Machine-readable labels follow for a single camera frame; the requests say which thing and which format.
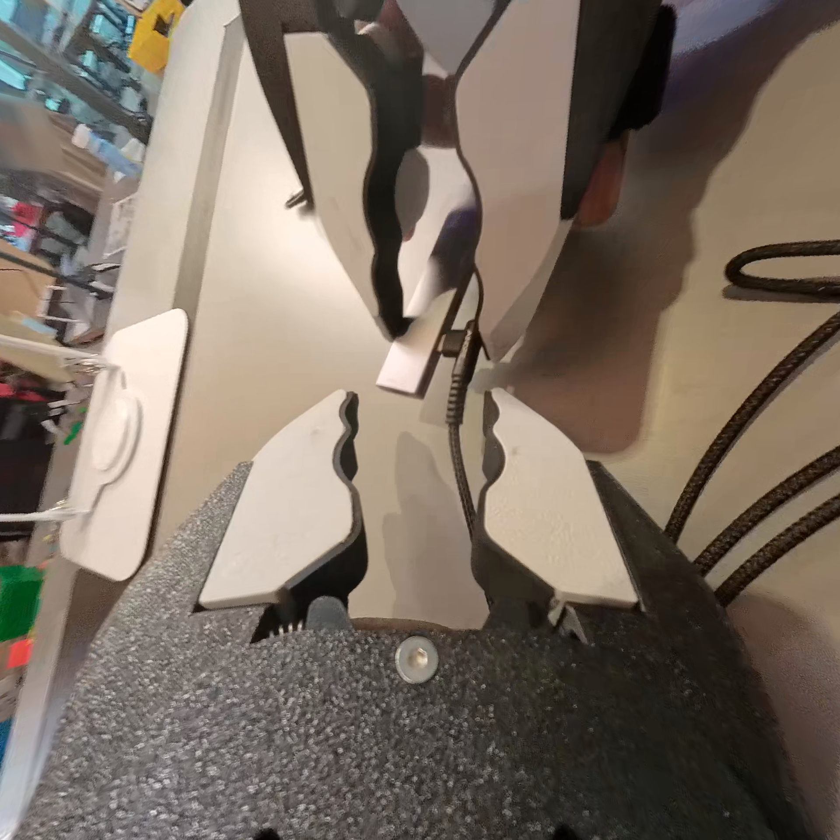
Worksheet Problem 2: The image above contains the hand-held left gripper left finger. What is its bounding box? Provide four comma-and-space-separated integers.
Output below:
197, 389, 368, 614

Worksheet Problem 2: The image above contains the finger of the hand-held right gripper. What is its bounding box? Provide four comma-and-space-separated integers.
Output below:
282, 0, 424, 340
451, 0, 582, 363

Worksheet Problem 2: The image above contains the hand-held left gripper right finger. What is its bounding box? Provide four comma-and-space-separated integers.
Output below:
471, 387, 643, 624

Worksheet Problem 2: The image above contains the black braided usb-c cable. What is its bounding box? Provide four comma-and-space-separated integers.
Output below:
441, 239, 840, 606

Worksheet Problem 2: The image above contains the person's right hand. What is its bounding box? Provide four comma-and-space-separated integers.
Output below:
576, 139, 629, 228

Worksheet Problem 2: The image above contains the yellow plastic bin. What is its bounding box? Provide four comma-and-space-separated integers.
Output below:
128, 0, 188, 73

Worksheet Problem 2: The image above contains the green plastic bin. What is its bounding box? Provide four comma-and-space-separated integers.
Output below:
0, 567, 43, 641

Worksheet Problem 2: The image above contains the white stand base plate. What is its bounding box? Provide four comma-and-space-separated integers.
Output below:
58, 308, 191, 583

